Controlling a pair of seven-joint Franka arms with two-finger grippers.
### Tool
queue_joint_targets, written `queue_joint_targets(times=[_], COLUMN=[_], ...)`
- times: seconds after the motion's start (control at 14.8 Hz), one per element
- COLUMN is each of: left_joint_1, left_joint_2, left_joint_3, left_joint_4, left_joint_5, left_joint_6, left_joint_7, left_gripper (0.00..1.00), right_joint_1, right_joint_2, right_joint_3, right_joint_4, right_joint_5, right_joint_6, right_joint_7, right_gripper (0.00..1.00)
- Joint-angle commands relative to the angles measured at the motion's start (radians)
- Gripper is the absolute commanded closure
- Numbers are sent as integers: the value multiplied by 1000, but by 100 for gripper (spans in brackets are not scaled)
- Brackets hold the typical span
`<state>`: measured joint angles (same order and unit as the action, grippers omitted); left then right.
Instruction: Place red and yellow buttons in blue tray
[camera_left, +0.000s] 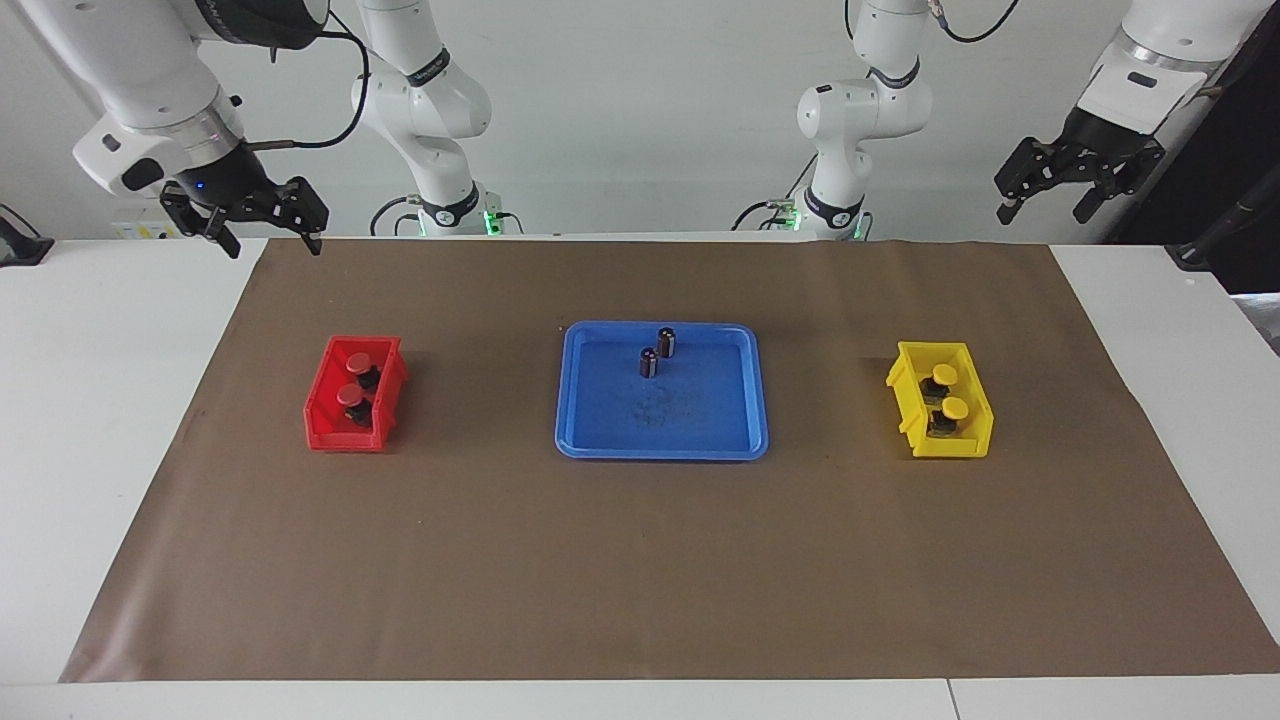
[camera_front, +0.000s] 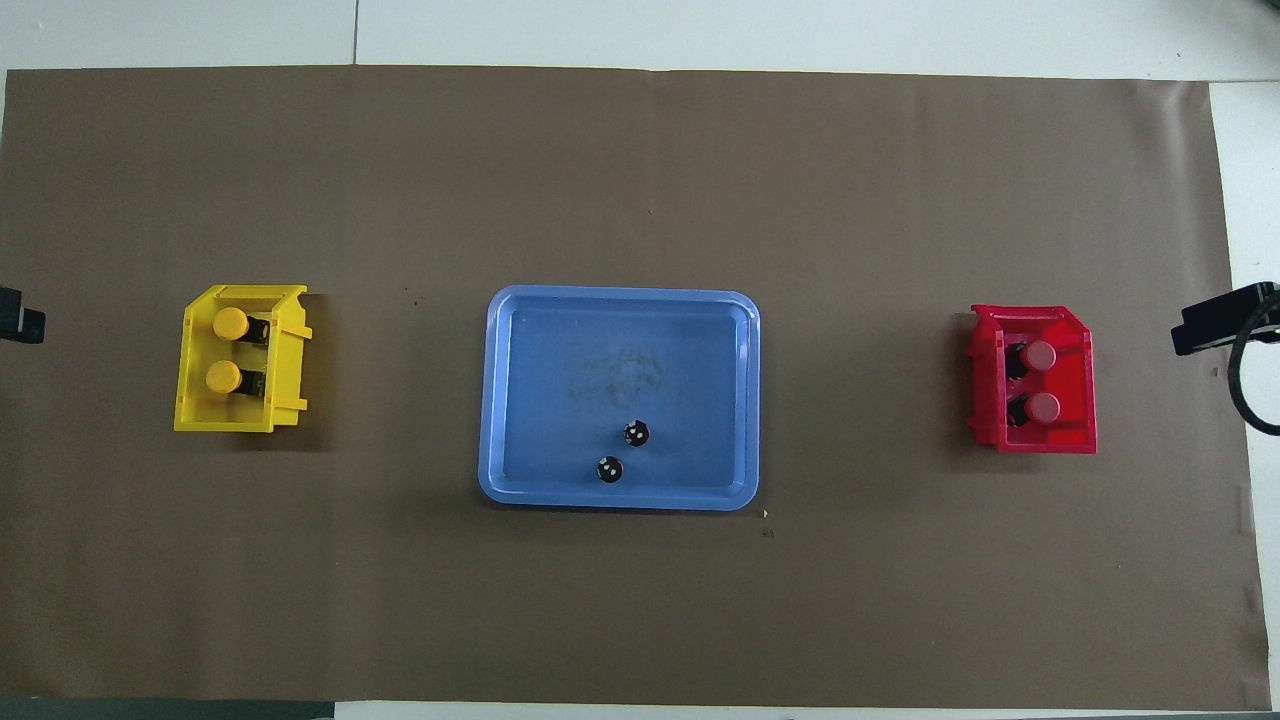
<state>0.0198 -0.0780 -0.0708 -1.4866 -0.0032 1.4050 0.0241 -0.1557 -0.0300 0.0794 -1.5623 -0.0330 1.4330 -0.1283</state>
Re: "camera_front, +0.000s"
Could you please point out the red push button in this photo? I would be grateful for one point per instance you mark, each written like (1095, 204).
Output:
(1040, 354)
(1043, 407)

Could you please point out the yellow push button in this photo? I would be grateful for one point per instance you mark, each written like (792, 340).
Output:
(223, 377)
(230, 324)

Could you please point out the blue plastic tray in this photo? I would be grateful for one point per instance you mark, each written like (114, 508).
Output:
(560, 400)

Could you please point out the red plastic parts bin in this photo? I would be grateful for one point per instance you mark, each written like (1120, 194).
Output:
(1080, 400)

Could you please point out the yellow plastic parts bin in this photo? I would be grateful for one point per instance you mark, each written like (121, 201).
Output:
(285, 350)

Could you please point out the small black cylinder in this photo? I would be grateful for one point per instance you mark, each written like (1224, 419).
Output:
(636, 433)
(609, 469)

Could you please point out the brown paper table mat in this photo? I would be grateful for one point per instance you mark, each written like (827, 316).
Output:
(640, 600)

